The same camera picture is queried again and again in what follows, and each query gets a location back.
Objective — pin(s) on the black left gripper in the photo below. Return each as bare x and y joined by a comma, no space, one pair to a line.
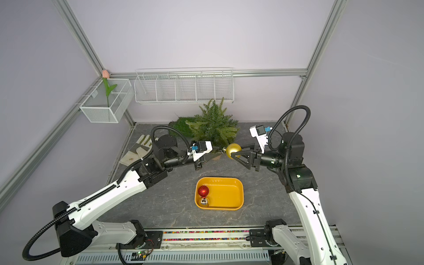
199,163

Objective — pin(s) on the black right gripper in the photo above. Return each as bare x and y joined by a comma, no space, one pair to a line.
254,157

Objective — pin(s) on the gold ball ornament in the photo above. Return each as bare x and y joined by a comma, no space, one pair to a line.
232,148

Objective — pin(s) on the red ribbed ball ornament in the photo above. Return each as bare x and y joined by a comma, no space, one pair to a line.
203,191

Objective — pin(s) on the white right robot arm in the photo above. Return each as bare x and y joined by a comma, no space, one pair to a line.
286,161

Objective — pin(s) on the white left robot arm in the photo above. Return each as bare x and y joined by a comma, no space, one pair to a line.
76,224

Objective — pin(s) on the small green christmas tree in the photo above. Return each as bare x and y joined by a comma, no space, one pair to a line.
214,124

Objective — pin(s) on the yellow plastic tray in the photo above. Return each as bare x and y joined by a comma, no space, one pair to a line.
225,193

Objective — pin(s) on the green artificial grass mat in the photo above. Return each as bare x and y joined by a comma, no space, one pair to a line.
181,125

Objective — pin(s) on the small silver bell ornament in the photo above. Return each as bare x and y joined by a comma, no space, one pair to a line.
204,202

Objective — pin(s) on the white gardening glove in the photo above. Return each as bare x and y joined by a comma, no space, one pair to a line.
137,151

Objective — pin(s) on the small white mesh basket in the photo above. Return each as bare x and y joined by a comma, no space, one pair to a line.
95,108

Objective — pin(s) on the artificial pink tulip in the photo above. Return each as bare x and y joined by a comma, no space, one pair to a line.
108,88

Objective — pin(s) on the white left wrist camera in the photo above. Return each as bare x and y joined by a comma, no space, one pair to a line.
199,147

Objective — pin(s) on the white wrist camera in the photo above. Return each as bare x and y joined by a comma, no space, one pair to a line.
199,147
260,133

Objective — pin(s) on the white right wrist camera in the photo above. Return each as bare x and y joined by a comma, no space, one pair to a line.
260,133

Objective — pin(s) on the long white wire shelf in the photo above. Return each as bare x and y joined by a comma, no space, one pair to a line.
184,85

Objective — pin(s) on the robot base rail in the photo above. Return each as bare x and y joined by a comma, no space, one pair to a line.
214,246

